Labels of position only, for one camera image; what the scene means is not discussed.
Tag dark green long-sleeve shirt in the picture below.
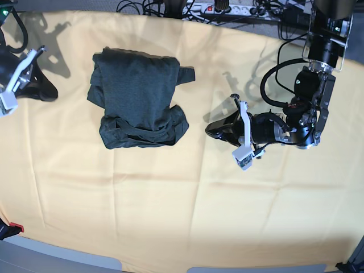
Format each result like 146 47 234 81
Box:
87 47 196 150

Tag black clamp right corner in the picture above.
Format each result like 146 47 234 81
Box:
336 238 363 273

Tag white power strip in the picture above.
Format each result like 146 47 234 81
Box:
183 2 274 19

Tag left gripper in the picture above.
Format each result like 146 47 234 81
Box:
205 94 290 171

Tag tangled black cables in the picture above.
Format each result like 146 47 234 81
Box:
115 0 171 18

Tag red and black clamp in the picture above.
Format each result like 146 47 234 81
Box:
0 220 24 241

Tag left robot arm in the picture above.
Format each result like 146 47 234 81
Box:
205 1 356 170

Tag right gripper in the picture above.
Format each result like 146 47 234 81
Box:
1 47 58 117

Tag yellow table cloth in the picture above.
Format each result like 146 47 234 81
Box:
1 11 363 272

